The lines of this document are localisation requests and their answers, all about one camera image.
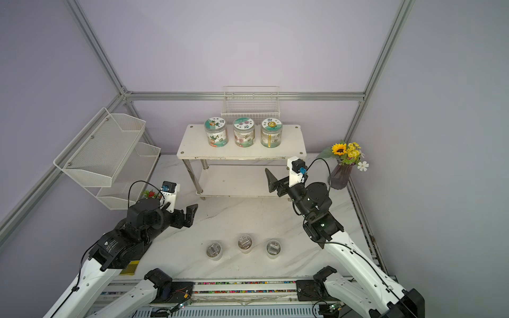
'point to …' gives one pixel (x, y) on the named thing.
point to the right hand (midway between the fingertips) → (278, 168)
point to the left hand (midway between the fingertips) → (183, 206)
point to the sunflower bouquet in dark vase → (347, 155)
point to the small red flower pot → (147, 194)
